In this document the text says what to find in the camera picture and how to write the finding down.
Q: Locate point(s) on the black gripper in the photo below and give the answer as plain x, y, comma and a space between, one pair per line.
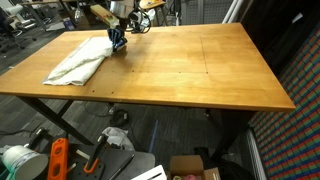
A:
115, 32

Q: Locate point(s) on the white cloth towel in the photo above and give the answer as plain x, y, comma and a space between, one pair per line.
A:
78, 63

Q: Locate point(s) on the large brown cardboard box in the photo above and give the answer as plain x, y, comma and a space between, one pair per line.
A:
83, 21

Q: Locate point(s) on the round wooden stool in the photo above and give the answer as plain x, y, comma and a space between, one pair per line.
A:
155, 4

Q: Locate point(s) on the crumpled white plastic bag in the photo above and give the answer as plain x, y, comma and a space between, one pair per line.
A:
116, 136

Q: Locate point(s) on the blue floor tape strip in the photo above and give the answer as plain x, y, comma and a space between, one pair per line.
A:
153, 136

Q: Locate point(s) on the black office chair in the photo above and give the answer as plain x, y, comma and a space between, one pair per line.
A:
8, 25

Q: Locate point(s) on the black orange bar clamp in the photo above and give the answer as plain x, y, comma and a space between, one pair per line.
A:
95, 155

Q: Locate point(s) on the black perforated board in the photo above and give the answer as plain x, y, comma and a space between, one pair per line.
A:
113, 159

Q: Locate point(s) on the white vertical pipes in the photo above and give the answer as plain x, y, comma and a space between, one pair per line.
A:
233, 10

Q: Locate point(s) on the black pen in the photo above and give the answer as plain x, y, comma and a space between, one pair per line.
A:
121, 166

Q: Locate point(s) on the white flat box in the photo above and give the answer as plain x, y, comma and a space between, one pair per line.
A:
150, 174

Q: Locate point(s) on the open cardboard box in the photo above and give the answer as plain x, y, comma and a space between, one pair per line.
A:
186, 163

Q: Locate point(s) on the white plastic bucket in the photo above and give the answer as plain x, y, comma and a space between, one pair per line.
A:
23, 161

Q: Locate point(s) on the black bag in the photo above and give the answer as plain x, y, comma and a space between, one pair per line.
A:
236, 171

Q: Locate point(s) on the olive wrist camera mount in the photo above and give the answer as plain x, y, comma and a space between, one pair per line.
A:
104, 15

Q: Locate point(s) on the white ribbed rail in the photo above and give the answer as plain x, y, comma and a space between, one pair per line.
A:
255, 156

